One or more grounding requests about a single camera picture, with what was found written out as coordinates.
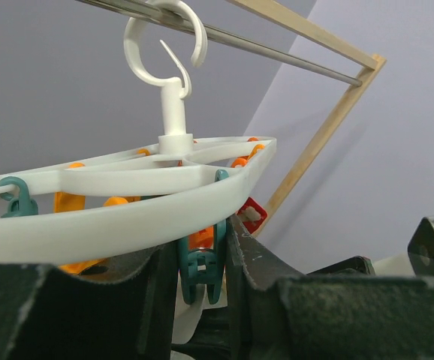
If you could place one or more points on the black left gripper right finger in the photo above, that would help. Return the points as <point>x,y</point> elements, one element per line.
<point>276,312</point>

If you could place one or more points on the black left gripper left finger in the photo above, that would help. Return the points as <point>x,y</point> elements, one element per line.
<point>122,310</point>

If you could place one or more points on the white sock with black stripes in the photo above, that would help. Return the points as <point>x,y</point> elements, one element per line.
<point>187,316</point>

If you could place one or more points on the teal clothes clip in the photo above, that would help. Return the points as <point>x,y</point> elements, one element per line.
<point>203,266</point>

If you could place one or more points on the white plastic clip hanger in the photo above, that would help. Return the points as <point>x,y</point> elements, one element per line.
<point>149,195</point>

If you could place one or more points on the wooden drying rack frame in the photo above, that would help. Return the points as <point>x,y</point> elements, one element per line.
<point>234,93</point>

